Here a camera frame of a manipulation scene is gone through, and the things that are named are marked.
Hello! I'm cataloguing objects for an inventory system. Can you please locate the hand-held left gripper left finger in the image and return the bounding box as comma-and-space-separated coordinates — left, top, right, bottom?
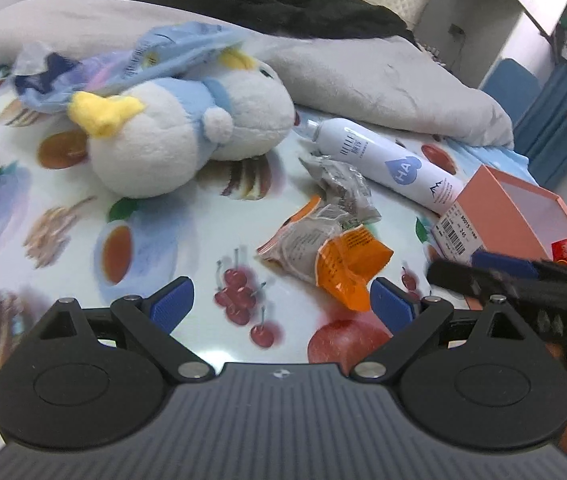
16, 276, 216, 383

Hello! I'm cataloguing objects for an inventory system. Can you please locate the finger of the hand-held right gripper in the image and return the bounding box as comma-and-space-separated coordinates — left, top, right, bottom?
426, 259, 530, 307
471, 250, 567, 282

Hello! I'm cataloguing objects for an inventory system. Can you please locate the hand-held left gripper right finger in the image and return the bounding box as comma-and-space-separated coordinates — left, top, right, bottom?
351, 277, 549, 383

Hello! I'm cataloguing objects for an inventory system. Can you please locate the pink cardboard box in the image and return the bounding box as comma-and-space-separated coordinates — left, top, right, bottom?
433, 165, 567, 311

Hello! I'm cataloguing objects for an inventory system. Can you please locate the orange snack packet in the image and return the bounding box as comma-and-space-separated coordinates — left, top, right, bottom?
316, 224, 394, 311

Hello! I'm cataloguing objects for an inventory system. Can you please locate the grey orange-edged snack packet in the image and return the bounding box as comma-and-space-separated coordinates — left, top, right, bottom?
257, 195, 351, 281

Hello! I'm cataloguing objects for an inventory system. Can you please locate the fruit print mat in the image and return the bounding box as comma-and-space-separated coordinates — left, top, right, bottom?
0, 65, 534, 411

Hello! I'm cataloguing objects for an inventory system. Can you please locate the light blue star bedsheet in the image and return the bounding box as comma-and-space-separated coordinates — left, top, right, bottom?
456, 137, 532, 186

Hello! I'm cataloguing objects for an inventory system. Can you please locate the blue curtain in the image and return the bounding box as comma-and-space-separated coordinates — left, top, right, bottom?
526, 65, 567, 191

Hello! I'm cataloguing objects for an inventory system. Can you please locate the white spray bottle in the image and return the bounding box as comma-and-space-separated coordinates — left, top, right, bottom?
293, 117, 465, 213

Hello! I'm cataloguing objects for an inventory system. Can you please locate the blue covered chair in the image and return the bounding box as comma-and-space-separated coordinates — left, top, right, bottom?
483, 57, 539, 127

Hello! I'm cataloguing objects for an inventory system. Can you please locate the white blue plush penguin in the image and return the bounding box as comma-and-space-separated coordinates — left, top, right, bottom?
68, 47, 297, 198

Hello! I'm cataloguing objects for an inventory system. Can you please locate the grey duvet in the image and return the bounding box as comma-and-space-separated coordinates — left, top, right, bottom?
0, 0, 514, 150

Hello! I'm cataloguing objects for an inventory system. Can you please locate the blue plastic bag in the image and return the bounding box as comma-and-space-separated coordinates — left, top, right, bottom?
12, 21, 256, 115

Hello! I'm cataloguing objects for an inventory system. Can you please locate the black jacket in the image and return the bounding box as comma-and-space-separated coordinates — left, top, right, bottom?
108, 0, 417, 43

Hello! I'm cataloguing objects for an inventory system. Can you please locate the white wall cabinet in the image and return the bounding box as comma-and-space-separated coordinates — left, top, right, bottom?
416, 0, 567, 92

